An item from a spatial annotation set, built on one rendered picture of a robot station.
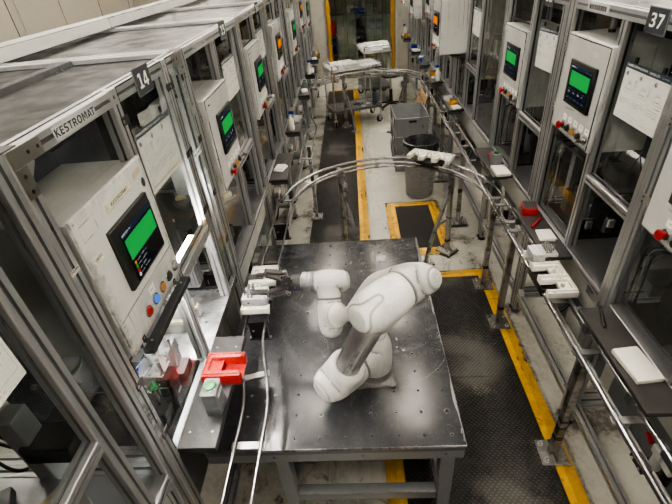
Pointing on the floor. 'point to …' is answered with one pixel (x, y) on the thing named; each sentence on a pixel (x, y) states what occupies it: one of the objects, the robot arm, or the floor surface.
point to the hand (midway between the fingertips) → (256, 284)
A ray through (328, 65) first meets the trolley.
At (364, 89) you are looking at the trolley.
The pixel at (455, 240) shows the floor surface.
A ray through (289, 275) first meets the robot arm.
